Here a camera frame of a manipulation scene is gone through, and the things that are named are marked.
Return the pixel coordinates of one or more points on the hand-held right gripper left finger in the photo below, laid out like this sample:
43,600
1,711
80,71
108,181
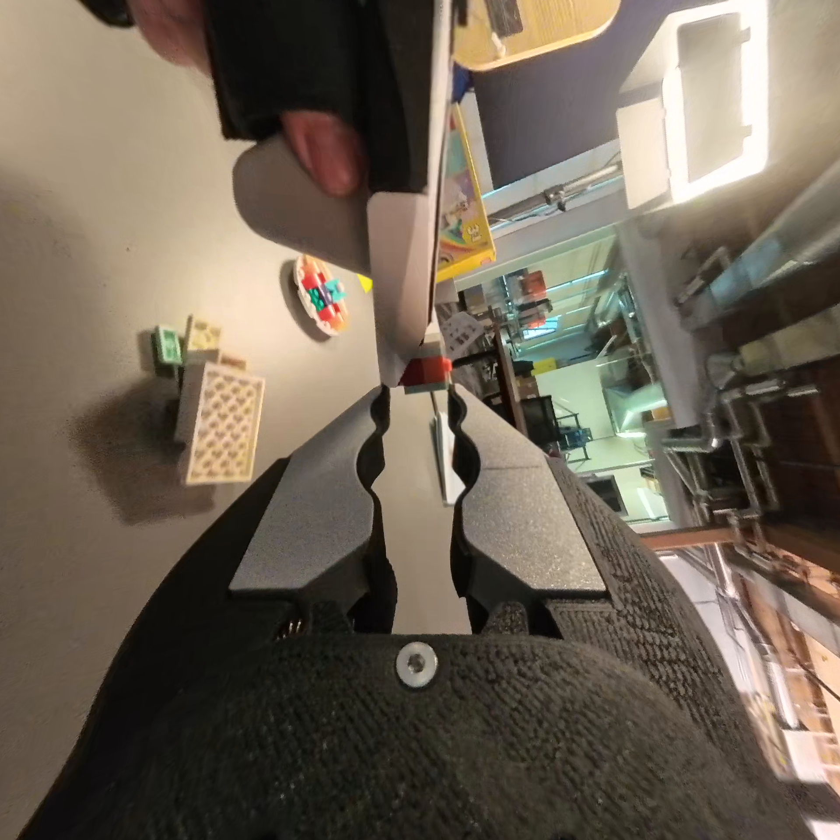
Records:
308,525

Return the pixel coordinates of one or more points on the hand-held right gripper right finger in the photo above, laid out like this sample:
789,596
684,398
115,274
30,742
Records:
525,525

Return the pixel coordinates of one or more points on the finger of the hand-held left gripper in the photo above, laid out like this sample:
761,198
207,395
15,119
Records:
403,275
443,65

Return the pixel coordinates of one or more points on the mint red orange lego block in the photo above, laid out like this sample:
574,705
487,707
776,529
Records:
426,374

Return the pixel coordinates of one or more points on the white lego build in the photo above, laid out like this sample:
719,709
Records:
223,426

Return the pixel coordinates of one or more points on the colourful lego set box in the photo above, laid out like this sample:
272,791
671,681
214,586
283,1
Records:
463,216

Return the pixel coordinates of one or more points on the round white rainbow lego plate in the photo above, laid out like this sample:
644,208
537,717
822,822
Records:
321,295

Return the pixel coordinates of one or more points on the lego instruction booklet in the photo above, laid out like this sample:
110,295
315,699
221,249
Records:
446,459

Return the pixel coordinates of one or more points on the wooden book stand white base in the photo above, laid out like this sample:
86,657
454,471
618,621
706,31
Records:
558,26

